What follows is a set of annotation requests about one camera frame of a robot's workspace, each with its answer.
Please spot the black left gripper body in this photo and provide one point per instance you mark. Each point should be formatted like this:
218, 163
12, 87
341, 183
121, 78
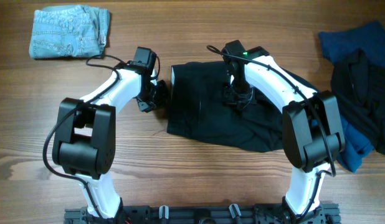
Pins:
154, 96

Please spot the light blue jeans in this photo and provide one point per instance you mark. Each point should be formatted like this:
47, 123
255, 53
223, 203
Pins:
78, 31

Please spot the black garment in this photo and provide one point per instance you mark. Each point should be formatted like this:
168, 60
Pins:
359, 87

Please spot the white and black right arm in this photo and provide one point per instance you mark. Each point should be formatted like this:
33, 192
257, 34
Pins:
312, 133

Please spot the dark blue garment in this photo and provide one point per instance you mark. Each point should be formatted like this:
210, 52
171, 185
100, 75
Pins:
370, 38

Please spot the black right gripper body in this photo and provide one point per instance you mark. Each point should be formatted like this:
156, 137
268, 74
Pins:
238, 93

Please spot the black shorts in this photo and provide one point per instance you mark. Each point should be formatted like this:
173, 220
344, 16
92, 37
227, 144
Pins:
197, 112

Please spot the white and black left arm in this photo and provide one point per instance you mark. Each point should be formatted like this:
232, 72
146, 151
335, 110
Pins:
84, 136

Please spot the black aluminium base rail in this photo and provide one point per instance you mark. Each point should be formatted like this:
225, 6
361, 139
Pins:
259, 213

